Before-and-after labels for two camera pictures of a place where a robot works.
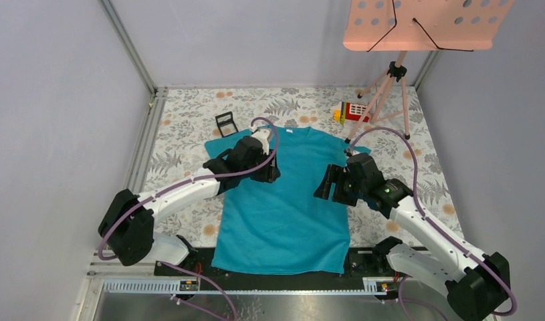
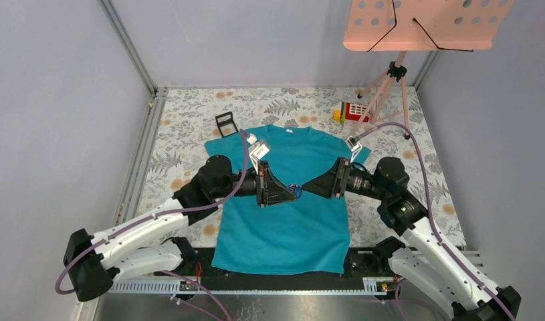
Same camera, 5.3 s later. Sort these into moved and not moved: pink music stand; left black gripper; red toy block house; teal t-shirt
Moved: left black gripper
Not moved: teal t-shirt; pink music stand; red toy block house
